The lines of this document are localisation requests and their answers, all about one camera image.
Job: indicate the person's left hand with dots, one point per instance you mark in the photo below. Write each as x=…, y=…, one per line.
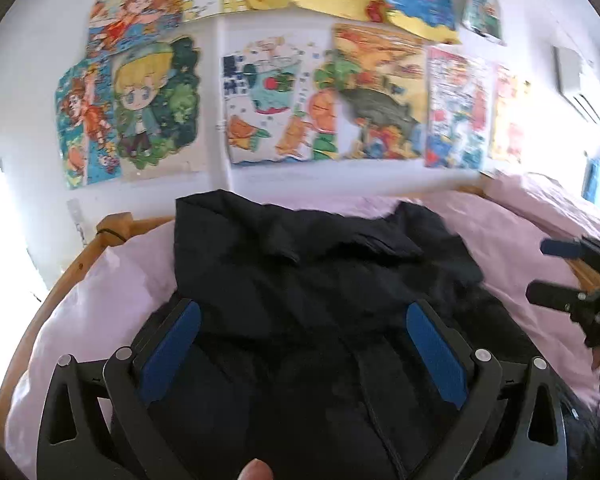
x=256, y=471

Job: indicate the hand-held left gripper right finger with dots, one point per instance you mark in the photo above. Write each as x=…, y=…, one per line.
x=435, y=355

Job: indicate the green-dressed girl wall drawing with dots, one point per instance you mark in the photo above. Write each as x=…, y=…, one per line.
x=480, y=5

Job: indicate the blond boy wall drawing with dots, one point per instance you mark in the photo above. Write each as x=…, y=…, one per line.
x=150, y=105

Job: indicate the bright window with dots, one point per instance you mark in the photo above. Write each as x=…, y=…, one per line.
x=5, y=260

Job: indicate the white air conditioner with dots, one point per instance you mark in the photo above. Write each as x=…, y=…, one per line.
x=577, y=82

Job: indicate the drink cup and oranges drawing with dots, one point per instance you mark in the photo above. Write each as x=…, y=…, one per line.
x=275, y=105

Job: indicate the red and blue wall drawing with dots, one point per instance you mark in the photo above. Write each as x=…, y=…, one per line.
x=457, y=110

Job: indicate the orange-haired girl wall drawing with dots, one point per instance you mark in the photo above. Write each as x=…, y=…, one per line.
x=135, y=10

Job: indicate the person's right hand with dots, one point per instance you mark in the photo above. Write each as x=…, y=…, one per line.
x=598, y=359

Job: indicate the black padded jacket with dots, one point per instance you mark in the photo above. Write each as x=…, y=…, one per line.
x=305, y=285

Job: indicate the pink bed sheet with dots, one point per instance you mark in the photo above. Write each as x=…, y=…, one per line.
x=505, y=240

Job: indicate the blue jellyfish wall drawing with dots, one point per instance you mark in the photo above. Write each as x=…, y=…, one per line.
x=420, y=0

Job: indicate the grey dinosaur wall drawing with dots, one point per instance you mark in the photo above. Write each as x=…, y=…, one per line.
x=380, y=95

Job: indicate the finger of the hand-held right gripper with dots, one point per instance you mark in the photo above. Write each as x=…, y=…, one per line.
x=550, y=295
x=562, y=246

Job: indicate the blue orange-haired figure wall drawing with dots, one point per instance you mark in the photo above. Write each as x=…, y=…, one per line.
x=85, y=125

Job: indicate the white wall socket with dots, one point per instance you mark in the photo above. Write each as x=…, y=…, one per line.
x=76, y=217

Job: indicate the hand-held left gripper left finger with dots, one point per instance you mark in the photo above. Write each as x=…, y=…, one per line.
x=172, y=345

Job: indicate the wooden bed frame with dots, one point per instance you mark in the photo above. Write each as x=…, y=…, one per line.
x=45, y=305

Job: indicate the yellow pink bears wall drawing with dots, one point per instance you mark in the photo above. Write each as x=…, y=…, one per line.
x=509, y=115

